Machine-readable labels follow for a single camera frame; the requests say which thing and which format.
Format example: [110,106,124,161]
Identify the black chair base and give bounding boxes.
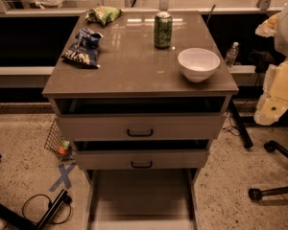
[248,140,288,202]

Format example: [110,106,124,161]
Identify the middle drawer with handle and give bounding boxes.
[73,149,208,170]

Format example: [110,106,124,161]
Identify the top drawer with handle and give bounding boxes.
[57,114,225,141]

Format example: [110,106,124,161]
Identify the black table leg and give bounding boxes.
[228,100,253,149]

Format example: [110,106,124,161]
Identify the blue tape cross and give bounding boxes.
[49,162,76,192]

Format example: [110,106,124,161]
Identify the clear plastic water bottle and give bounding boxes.
[225,42,239,68]

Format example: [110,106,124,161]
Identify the black cable on floor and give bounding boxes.
[21,193,73,225]

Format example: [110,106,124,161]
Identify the green soda can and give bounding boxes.
[154,11,172,49]

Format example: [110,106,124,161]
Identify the blue chip bag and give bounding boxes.
[61,28,104,69]

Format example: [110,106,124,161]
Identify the white ceramic bowl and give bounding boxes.
[178,48,221,82]

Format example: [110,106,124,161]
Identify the grey drawer cabinet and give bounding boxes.
[43,11,238,230]

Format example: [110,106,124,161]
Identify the open bottom drawer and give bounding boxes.
[84,169,199,230]

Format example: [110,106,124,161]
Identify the green chip bag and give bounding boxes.
[85,6,122,26]

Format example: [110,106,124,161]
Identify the drawer with handle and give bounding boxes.
[73,149,208,170]
[57,114,225,141]

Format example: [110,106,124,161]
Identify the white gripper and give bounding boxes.
[253,12,288,126]

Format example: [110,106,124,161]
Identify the black stand leg left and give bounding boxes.
[0,190,72,230]

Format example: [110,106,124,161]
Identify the wire mesh basket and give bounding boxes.
[44,121,73,161]

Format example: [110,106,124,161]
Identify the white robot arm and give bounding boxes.
[253,3,288,126]

